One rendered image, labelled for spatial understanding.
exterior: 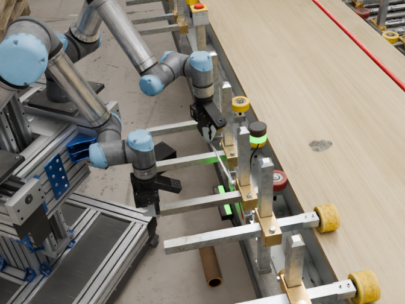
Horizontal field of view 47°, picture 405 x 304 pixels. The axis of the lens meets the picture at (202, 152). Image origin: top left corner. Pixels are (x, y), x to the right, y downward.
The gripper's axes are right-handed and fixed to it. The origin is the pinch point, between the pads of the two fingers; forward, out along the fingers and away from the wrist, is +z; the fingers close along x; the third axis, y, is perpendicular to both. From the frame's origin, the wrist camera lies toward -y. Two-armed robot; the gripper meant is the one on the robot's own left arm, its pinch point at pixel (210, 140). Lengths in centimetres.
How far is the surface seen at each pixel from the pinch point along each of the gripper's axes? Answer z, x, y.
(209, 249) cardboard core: 84, -4, 16
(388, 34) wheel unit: 1, -121, 24
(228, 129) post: -2.1, -8.4, -0.5
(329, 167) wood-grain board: 1.7, -27.4, -36.1
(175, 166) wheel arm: 8.4, 14.1, 3.7
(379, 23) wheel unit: 7, -139, 45
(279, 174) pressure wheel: 1.3, -10.8, -28.9
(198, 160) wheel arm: 7.4, 5.3, 0.5
